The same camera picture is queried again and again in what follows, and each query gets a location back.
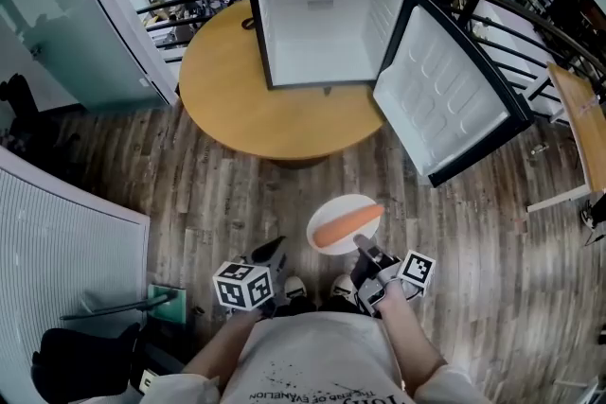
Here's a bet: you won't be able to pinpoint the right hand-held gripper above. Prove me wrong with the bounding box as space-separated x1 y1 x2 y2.
349 234 437 319

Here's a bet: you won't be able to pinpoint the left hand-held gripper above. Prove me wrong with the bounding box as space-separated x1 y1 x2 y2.
211 235 289 317

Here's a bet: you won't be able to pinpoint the orange carrot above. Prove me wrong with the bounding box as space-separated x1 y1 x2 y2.
313 202 383 250

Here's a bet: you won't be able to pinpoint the white oval plate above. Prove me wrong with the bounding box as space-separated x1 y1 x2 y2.
306 194 382 256

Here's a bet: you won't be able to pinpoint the black mini fridge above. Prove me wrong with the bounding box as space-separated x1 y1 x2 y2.
246 0 536 189

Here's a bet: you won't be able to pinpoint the person's right forearm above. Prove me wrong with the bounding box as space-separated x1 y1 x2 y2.
376 286 451 387

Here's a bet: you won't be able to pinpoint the person's left forearm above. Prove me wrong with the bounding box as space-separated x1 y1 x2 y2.
182 307 260 382

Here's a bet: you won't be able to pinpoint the person's left white shoe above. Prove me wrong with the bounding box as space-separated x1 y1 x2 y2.
282 274 308 299

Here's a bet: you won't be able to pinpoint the person's white shoe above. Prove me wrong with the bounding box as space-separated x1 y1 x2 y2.
330 273 356 299
282 274 308 299

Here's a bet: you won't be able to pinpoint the person's right white shoe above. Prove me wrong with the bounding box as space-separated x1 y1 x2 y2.
330 273 356 299

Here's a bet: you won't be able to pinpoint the person's black trousers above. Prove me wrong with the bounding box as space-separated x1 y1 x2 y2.
272 295 364 318

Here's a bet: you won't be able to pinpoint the white printed t-shirt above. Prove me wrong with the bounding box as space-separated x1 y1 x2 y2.
136 310 493 404

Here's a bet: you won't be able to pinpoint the green box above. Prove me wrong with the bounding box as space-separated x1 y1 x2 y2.
146 282 188 325

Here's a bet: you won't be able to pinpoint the round wooden table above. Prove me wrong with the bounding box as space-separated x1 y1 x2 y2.
178 0 387 169

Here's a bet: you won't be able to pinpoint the black metal rod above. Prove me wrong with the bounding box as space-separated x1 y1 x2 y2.
59 292 177 322

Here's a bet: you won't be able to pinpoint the white ribbed panel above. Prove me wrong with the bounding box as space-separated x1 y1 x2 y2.
0 146 152 404

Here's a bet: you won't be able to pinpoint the black bag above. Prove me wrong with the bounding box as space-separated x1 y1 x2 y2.
30 321 187 404

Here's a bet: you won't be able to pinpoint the rectangular wooden desk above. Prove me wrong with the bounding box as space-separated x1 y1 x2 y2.
527 61 606 214

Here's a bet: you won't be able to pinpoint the black chair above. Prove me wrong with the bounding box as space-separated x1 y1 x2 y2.
0 73 81 160

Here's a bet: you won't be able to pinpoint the frosted glass door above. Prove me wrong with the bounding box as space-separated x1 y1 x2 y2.
0 0 177 111

